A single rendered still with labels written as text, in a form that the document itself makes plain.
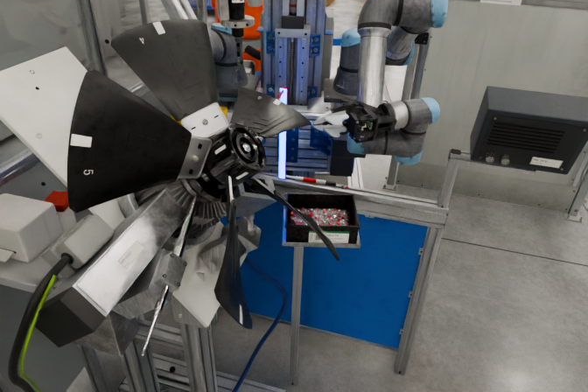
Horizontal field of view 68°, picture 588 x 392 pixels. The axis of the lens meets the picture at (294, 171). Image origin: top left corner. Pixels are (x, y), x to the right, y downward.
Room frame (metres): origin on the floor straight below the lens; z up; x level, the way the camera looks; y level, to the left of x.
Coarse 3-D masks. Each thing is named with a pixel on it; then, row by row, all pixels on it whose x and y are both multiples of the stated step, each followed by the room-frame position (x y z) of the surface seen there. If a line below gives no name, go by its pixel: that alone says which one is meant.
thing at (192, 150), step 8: (192, 136) 0.76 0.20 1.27; (192, 144) 0.76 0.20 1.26; (208, 144) 0.79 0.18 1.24; (192, 152) 0.76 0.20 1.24; (200, 152) 0.77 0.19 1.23; (208, 152) 0.79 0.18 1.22; (200, 160) 0.77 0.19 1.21; (184, 168) 0.74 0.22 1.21; (192, 168) 0.76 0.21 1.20; (200, 168) 0.77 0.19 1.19; (184, 176) 0.74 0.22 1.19; (192, 176) 0.76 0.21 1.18
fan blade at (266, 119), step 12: (240, 96) 1.13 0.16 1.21; (252, 96) 1.14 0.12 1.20; (264, 96) 1.16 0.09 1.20; (240, 108) 1.07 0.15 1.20; (252, 108) 1.08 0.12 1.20; (264, 108) 1.09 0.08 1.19; (276, 108) 1.10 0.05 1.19; (288, 108) 1.13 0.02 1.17; (240, 120) 1.01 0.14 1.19; (252, 120) 1.01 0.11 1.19; (264, 120) 1.02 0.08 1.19; (276, 120) 1.04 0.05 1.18; (288, 120) 1.06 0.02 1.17; (300, 120) 1.09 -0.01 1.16; (264, 132) 0.96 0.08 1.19; (276, 132) 0.97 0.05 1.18
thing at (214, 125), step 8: (216, 104) 0.89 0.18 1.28; (200, 112) 0.88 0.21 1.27; (208, 112) 0.88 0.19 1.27; (216, 112) 0.88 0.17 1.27; (184, 120) 0.86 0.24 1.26; (192, 120) 0.86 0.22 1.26; (200, 120) 0.87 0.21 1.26; (208, 120) 0.87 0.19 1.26; (216, 120) 0.87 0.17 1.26; (224, 120) 0.87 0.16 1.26; (200, 128) 0.85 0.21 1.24; (208, 128) 0.86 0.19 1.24; (216, 128) 0.86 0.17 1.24; (200, 136) 0.84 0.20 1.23; (208, 136) 0.84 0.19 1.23
